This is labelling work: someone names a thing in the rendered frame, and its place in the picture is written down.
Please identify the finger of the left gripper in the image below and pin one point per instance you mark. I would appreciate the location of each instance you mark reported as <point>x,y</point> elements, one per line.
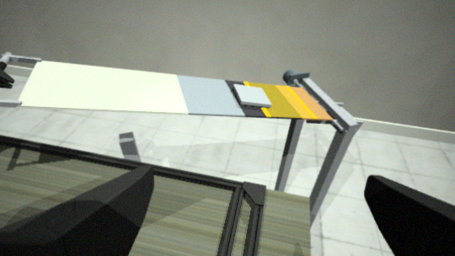
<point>5,84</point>
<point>5,77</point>

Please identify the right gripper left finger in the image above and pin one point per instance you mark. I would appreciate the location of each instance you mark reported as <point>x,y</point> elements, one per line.
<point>103,221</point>

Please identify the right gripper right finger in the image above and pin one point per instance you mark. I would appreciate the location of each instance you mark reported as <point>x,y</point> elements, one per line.
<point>411,222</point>

